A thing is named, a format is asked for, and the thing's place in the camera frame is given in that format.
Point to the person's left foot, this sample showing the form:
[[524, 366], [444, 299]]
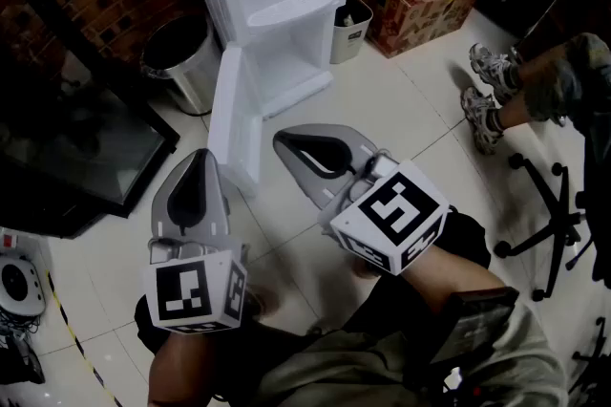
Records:
[[263, 301]]

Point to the red white plastic package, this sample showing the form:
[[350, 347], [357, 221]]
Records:
[[8, 242]]

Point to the black body-worn device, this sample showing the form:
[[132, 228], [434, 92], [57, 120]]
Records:
[[477, 324]]

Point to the stainless steel trash bin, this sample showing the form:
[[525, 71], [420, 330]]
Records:
[[191, 80]]

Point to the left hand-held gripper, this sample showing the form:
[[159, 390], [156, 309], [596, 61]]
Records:
[[191, 290]]

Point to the yellow black floor tape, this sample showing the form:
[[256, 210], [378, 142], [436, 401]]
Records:
[[81, 348]]

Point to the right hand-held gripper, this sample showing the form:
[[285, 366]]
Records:
[[396, 214]]

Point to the black office chair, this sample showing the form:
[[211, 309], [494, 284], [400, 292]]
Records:
[[594, 367]]

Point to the white drip tray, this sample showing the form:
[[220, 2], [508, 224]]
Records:
[[293, 6]]

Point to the printed brown cardboard box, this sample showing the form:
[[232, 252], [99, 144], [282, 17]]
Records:
[[415, 18]]

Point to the person's left forearm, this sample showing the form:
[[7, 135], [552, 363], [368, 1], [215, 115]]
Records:
[[181, 371]]

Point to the seated person's legs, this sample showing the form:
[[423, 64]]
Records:
[[580, 80]]

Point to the person's right foot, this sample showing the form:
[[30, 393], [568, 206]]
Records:
[[365, 266]]

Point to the person's right forearm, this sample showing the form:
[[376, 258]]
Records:
[[444, 276]]

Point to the small white waste bin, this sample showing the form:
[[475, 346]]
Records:
[[351, 37]]

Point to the white round device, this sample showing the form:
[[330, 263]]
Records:
[[19, 285]]

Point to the person's foot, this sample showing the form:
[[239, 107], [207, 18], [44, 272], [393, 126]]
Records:
[[365, 266], [263, 301]]

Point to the black office chair base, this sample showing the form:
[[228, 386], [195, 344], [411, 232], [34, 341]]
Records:
[[549, 214]]

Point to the person's grey shirt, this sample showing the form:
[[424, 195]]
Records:
[[358, 371]]

